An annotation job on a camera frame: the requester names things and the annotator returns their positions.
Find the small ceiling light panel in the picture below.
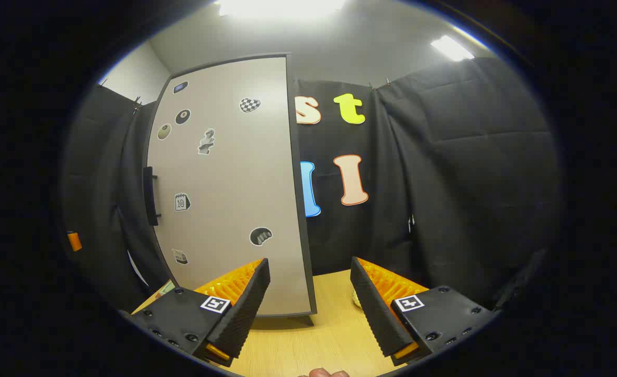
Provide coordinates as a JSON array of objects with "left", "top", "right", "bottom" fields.
[{"left": 430, "top": 35, "right": 475, "bottom": 62}]

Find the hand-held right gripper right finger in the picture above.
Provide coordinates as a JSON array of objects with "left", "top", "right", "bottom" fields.
[{"left": 350, "top": 256, "right": 498, "bottom": 367}]

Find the beige cabinet door with stickers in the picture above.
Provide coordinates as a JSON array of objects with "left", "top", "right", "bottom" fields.
[{"left": 146, "top": 56, "right": 309, "bottom": 316}]

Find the black cabinet door handle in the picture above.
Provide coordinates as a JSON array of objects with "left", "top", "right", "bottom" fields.
[{"left": 142, "top": 166, "right": 161, "bottom": 227}]

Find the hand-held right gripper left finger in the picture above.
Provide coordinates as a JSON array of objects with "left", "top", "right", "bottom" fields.
[{"left": 124, "top": 258, "right": 271, "bottom": 367}]

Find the black backdrop cloth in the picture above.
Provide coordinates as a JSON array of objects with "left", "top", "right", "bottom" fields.
[{"left": 62, "top": 57, "right": 563, "bottom": 315}]

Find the large ceiling light panel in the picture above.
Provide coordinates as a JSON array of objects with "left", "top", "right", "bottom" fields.
[{"left": 217, "top": 0, "right": 346, "bottom": 19}]

